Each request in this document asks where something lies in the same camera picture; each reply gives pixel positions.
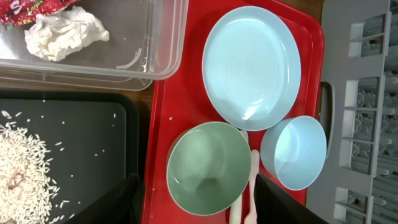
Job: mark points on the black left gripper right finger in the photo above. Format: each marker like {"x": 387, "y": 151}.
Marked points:
{"x": 276, "y": 206}

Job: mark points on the white plastic spoon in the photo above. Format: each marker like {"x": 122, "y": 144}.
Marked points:
{"x": 236, "y": 211}

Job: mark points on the white plastic fork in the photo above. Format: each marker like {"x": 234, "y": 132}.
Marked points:
{"x": 251, "y": 217}

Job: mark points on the clear plastic bin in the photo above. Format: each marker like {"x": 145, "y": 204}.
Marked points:
{"x": 145, "y": 44}

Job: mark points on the rice and food scraps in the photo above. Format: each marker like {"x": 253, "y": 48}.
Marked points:
{"x": 47, "y": 179}

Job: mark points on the red serving tray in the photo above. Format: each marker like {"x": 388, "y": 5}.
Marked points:
{"x": 180, "y": 102}

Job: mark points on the white tissue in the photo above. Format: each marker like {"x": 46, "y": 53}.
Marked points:
{"x": 54, "y": 37}

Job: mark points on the black rectangular tray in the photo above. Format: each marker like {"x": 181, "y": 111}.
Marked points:
{"x": 108, "y": 118}

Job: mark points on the light blue plate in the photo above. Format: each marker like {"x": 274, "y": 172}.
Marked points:
{"x": 251, "y": 68}

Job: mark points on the red snack wrapper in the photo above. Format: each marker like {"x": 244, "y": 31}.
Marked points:
{"x": 20, "y": 12}

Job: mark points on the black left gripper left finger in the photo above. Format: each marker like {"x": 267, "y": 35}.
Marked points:
{"x": 122, "y": 204}

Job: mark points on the light blue bowl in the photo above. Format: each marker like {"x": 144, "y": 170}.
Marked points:
{"x": 294, "y": 151}

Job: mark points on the grey dishwasher rack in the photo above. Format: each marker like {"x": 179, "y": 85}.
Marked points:
{"x": 358, "y": 183}

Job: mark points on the green bowl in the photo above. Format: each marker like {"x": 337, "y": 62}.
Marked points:
{"x": 208, "y": 168}

